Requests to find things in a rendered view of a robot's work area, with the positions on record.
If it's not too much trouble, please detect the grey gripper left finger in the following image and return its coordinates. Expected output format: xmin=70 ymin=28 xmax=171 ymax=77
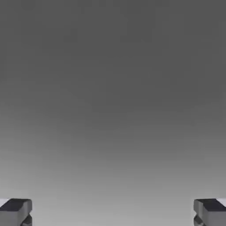
xmin=0 ymin=198 xmax=33 ymax=226

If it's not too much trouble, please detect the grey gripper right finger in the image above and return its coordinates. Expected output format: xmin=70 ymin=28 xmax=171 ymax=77
xmin=193 ymin=198 xmax=226 ymax=226

